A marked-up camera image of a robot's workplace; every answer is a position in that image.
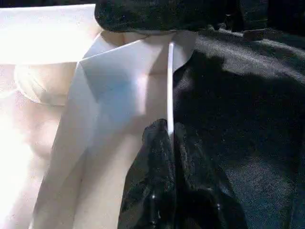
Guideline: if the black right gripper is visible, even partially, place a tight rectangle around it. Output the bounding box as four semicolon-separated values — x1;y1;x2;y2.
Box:
238;0;305;41

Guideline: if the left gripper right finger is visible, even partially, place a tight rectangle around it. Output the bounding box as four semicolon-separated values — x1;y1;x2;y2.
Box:
172;123;246;229

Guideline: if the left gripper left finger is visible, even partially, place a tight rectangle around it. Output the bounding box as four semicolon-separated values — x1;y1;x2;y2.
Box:
117;118;178;229

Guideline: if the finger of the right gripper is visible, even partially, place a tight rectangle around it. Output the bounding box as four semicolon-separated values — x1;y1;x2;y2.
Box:
94;0;241;33

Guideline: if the white plastic table top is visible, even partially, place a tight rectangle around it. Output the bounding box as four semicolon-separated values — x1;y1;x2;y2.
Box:
0;3;197;229

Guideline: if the black plastic mat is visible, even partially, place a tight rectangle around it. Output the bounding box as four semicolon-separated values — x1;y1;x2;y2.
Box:
171;0;305;229

